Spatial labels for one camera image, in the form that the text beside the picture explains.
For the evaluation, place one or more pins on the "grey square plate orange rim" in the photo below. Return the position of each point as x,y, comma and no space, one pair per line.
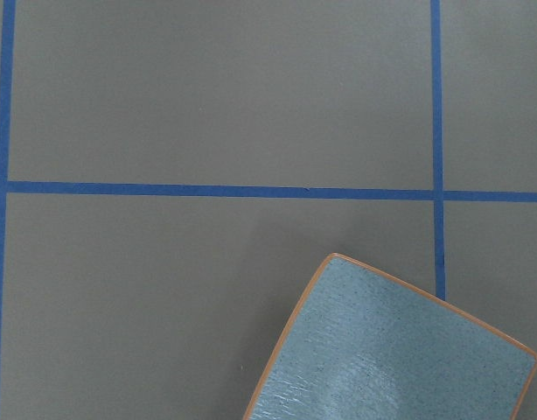
362,344

